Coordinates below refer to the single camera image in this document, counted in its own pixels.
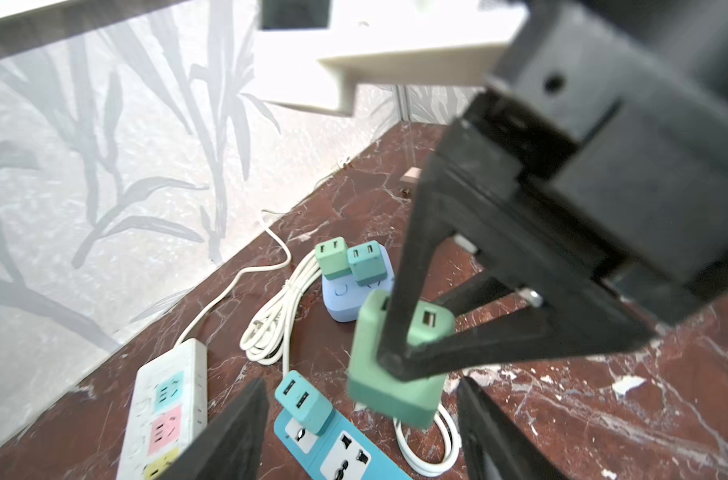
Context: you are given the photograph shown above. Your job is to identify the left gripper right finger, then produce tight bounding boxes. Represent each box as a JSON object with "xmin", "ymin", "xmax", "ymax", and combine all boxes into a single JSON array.
[{"xmin": 457, "ymin": 376, "xmax": 567, "ymax": 480}]

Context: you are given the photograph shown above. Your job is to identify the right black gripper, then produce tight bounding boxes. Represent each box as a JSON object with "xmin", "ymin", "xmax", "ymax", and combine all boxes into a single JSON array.
[{"xmin": 441, "ymin": 1, "xmax": 728, "ymax": 326}]

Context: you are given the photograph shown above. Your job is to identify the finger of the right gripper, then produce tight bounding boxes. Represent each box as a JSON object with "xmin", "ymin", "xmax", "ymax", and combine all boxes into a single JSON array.
[
  {"xmin": 377, "ymin": 152, "xmax": 473, "ymax": 372},
  {"xmin": 393, "ymin": 274, "xmax": 655, "ymax": 381}
]

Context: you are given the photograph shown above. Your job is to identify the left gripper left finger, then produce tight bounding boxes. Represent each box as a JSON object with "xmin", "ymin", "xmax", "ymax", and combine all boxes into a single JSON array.
[{"xmin": 160, "ymin": 378, "xmax": 269, "ymax": 480}]

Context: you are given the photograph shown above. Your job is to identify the white long power strip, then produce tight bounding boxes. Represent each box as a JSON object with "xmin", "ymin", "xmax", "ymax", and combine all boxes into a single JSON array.
[{"xmin": 117, "ymin": 339, "xmax": 207, "ymax": 479}]

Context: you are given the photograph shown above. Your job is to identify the teal green usb adapter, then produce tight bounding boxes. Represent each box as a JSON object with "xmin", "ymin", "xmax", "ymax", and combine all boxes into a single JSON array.
[{"xmin": 347, "ymin": 241, "xmax": 388, "ymax": 286}]

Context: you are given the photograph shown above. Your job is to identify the light green usb adapter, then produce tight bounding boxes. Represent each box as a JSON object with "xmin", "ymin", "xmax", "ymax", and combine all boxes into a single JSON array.
[{"xmin": 314, "ymin": 236, "xmax": 351, "ymax": 280}]

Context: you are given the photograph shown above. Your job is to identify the teal power strip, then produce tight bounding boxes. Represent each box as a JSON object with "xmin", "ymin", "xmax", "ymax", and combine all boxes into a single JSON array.
[{"xmin": 274, "ymin": 409, "xmax": 410, "ymax": 480}]

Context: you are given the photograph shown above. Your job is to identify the light blue square power socket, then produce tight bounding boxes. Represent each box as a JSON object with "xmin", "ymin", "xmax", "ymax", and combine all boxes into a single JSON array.
[{"xmin": 321, "ymin": 243, "xmax": 395, "ymax": 323}]

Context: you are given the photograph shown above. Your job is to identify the pink adapter back right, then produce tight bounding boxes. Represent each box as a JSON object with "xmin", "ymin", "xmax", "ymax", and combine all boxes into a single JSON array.
[{"xmin": 399, "ymin": 167, "xmax": 422, "ymax": 198}]

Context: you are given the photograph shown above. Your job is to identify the white bundled strip cable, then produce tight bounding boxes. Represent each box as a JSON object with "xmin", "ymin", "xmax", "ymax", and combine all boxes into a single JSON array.
[{"xmin": 171, "ymin": 209, "xmax": 326, "ymax": 367}]

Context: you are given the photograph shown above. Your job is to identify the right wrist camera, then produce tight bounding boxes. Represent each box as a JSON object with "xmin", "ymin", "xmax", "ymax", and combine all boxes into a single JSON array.
[{"xmin": 254, "ymin": 1, "xmax": 529, "ymax": 117}]

